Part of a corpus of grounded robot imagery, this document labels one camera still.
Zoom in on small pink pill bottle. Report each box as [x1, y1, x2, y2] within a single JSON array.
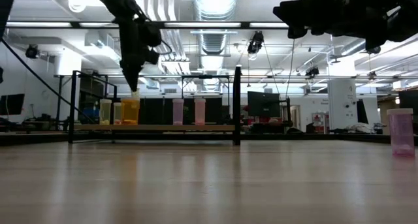
[[386, 108, 416, 158], [194, 98, 206, 126], [172, 98, 185, 126]]

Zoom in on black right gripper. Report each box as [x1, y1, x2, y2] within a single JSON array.
[[272, 0, 349, 40]]

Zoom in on cluttered background desk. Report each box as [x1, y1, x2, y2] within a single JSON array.
[[0, 116, 69, 133]]

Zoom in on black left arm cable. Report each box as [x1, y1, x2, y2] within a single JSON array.
[[0, 37, 97, 124]]

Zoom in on black overhead camera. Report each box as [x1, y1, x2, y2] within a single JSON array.
[[247, 30, 265, 55]]

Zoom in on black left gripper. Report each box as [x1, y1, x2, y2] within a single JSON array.
[[114, 16, 163, 93]]

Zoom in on black aluminium rig frame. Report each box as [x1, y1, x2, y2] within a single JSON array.
[[0, 20, 418, 146]]

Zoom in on black background rig frame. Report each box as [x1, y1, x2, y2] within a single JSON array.
[[180, 74, 231, 101], [54, 70, 118, 132]]

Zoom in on blue storage bin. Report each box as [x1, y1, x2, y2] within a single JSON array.
[[82, 106, 101, 123]]

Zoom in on white square pillar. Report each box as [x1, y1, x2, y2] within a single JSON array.
[[327, 78, 358, 131]]

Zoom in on large orange pill bottle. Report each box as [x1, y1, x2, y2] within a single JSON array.
[[121, 97, 141, 125]]

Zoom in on black computer monitor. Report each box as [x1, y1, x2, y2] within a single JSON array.
[[0, 93, 25, 116], [247, 90, 281, 118], [356, 99, 369, 124]]

